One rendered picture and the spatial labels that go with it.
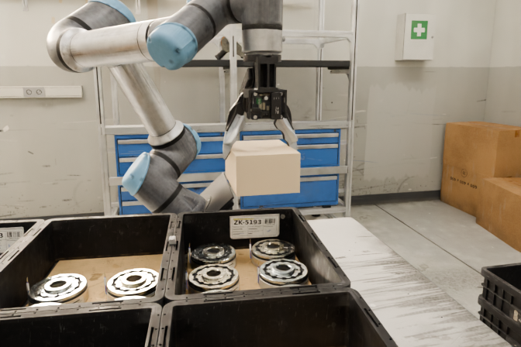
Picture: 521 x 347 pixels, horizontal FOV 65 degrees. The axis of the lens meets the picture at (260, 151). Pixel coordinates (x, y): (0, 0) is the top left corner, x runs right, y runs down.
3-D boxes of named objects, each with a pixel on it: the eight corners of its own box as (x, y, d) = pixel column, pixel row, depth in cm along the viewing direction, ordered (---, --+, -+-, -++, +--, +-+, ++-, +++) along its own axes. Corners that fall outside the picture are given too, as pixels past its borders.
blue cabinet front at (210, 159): (120, 218, 267) (114, 135, 256) (229, 211, 282) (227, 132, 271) (119, 220, 264) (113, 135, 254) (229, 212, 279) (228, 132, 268)
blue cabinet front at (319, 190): (240, 211, 283) (239, 131, 273) (337, 204, 298) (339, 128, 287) (240, 211, 281) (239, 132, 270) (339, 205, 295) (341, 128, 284)
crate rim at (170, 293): (177, 221, 100) (177, 211, 100) (296, 214, 104) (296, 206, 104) (164, 315, 61) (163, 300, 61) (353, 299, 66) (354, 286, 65)
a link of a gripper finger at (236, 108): (219, 127, 78) (245, 88, 77) (219, 125, 79) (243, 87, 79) (239, 139, 79) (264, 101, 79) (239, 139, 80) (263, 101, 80)
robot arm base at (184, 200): (170, 228, 130) (146, 207, 127) (204, 194, 131) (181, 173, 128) (171, 245, 115) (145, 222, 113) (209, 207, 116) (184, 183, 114)
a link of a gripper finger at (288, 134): (301, 162, 78) (275, 122, 75) (292, 156, 83) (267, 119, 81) (314, 152, 78) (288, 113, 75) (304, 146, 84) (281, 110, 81)
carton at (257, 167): (225, 175, 89) (225, 141, 88) (278, 172, 91) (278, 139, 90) (236, 196, 74) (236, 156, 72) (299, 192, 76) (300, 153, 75)
